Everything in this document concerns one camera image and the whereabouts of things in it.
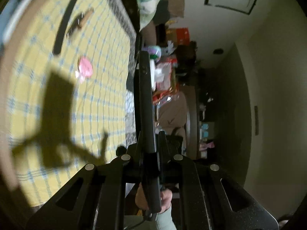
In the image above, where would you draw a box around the red box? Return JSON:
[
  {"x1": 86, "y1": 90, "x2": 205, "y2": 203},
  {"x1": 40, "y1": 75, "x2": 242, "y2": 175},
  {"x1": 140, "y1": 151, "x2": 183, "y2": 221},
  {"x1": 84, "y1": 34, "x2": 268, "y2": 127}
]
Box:
[{"x1": 176, "y1": 27, "x2": 190, "y2": 45}]

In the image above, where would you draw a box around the purple toy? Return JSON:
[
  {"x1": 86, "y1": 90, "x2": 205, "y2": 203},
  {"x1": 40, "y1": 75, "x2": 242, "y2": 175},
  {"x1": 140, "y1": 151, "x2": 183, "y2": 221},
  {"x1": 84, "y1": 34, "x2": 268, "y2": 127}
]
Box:
[{"x1": 147, "y1": 45, "x2": 162, "y2": 60}]

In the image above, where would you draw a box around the black cable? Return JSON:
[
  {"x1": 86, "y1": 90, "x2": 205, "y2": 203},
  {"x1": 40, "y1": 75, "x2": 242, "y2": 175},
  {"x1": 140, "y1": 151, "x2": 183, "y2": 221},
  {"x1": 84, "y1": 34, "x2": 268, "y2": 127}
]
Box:
[{"x1": 126, "y1": 209, "x2": 156, "y2": 230}]

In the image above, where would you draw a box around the wooden handled folding knife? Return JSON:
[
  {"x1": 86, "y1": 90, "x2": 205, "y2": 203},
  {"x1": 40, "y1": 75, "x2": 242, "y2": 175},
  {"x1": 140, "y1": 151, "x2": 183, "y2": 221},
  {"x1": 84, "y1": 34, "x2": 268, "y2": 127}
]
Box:
[{"x1": 65, "y1": 8, "x2": 94, "y2": 38}]

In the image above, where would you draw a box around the cardboard box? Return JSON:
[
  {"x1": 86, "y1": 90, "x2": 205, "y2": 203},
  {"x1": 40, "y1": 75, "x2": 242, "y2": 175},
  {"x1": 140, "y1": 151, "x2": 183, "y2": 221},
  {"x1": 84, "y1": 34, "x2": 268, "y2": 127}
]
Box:
[{"x1": 0, "y1": 0, "x2": 52, "y2": 206}]

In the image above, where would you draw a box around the person's right forearm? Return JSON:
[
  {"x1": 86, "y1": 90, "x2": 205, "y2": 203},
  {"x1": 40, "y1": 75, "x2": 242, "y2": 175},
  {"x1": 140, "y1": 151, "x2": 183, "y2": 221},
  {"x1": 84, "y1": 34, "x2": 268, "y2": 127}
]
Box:
[{"x1": 155, "y1": 205, "x2": 183, "y2": 230}]

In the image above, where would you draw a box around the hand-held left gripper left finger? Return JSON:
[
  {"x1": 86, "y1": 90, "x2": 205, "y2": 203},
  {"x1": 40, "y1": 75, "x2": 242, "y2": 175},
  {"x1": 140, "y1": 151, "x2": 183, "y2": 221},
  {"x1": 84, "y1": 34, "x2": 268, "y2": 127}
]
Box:
[{"x1": 29, "y1": 131, "x2": 144, "y2": 230}]

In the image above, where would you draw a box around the pink rosette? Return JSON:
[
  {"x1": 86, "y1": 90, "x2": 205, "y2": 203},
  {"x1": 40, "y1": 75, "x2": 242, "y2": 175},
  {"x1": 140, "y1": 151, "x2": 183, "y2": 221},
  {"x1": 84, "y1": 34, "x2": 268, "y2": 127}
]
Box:
[{"x1": 75, "y1": 56, "x2": 93, "y2": 83}]

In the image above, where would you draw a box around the white wipes pack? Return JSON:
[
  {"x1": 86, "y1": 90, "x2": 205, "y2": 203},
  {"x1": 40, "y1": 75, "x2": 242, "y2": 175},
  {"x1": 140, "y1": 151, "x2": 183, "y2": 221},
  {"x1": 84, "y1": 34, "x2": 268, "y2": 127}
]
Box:
[{"x1": 150, "y1": 60, "x2": 168, "y2": 90}]

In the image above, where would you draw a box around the light green pillow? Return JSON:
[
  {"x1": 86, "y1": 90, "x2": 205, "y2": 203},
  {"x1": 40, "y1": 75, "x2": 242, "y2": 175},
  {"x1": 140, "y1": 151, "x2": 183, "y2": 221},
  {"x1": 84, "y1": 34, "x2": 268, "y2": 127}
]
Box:
[{"x1": 136, "y1": 0, "x2": 164, "y2": 30}]

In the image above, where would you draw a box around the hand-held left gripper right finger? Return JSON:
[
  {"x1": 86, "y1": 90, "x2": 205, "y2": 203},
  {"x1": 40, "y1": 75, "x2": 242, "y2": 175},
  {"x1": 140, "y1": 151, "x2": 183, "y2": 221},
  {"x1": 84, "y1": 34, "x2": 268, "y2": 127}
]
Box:
[{"x1": 158, "y1": 131, "x2": 280, "y2": 230}]

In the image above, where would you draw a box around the yellow plaid blanket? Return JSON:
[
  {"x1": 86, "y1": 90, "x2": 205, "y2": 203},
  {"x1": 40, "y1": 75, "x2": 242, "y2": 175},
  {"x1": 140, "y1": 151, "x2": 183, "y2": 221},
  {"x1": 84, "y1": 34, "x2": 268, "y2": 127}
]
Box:
[{"x1": 5, "y1": 0, "x2": 131, "y2": 206}]

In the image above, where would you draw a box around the person's right hand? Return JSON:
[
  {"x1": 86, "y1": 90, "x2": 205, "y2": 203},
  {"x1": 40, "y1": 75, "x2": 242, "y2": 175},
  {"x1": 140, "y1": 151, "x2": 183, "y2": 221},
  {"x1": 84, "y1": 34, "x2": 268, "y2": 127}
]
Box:
[{"x1": 135, "y1": 184, "x2": 172, "y2": 215}]

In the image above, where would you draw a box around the black nail file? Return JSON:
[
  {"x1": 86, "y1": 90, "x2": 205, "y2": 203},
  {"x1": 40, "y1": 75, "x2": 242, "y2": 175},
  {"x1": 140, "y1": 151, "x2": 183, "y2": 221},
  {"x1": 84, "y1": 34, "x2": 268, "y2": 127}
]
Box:
[{"x1": 52, "y1": 0, "x2": 79, "y2": 55}]

